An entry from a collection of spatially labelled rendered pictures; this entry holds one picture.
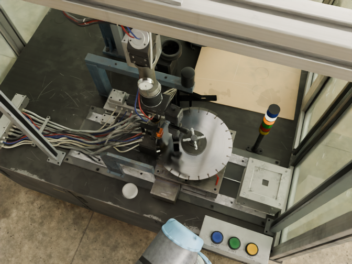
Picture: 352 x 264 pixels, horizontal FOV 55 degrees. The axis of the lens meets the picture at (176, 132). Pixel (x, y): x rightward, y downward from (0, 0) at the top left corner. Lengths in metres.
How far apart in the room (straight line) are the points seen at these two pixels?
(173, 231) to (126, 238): 1.44
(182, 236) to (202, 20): 0.66
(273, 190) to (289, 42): 1.18
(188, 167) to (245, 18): 1.12
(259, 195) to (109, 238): 1.21
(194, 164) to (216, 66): 0.68
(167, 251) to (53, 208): 1.68
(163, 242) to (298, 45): 0.68
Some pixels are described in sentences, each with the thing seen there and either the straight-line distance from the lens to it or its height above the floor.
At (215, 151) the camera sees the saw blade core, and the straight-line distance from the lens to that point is 1.44.
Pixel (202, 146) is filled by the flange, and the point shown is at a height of 0.96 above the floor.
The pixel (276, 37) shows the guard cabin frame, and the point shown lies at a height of 2.04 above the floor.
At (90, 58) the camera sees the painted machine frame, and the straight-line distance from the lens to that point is 1.62.
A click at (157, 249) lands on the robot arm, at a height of 1.38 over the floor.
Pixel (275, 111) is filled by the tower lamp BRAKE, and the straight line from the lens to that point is 1.32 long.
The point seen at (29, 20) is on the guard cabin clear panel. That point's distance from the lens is 2.28.
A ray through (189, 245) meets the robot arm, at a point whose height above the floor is 1.38.
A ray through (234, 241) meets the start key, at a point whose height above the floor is 0.91.
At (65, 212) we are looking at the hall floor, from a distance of 2.47.
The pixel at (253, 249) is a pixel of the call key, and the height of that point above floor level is 0.91.
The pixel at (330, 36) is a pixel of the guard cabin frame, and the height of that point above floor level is 2.05.
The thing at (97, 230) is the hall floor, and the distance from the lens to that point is 2.38.
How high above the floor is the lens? 2.28
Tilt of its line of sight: 65 degrees down
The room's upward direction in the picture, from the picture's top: 4 degrees counter-clockwise
